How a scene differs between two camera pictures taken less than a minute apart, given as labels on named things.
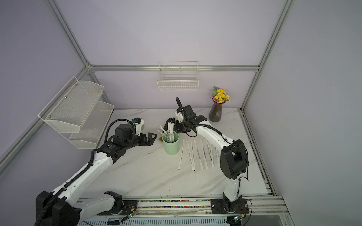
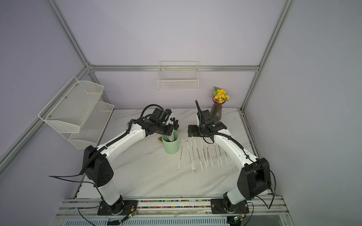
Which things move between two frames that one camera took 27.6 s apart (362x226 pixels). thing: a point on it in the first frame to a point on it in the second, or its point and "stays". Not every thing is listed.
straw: x=191 y=165 stays
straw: x=193 y=156 stays
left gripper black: x=150 y=141 to x=169 y=130
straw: x=205 y=162 stays
